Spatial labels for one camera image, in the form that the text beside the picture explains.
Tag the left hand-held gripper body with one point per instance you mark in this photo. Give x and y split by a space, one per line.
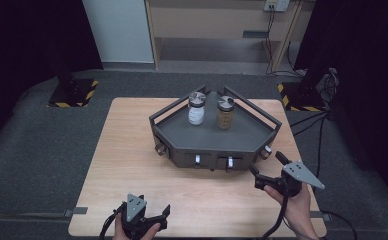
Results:
135 213

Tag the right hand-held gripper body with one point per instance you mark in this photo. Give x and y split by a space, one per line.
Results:
295 176

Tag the black corner shelf rack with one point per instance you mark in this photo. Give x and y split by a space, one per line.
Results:
215 133

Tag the brown-filled spice jar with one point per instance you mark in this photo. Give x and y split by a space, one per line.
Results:
225 115

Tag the white-filled spice jar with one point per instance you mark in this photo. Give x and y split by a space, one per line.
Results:
196 111

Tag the person's left hand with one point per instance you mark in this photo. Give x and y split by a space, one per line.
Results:
148 230

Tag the person's right hand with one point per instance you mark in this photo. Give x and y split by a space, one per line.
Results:
292 206

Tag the grey tape strip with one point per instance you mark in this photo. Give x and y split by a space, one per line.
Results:
321 216
76 210

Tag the striped stand base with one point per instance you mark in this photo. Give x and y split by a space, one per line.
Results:
72 93
302 96

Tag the black curtain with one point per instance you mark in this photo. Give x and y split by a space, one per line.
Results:
22 50
365 83

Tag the white panel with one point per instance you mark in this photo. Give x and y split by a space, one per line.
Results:
118 30

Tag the wooden cabinet frame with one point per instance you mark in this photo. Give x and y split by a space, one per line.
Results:
215 20

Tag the white wall socket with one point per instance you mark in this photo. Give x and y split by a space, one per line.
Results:
277 4

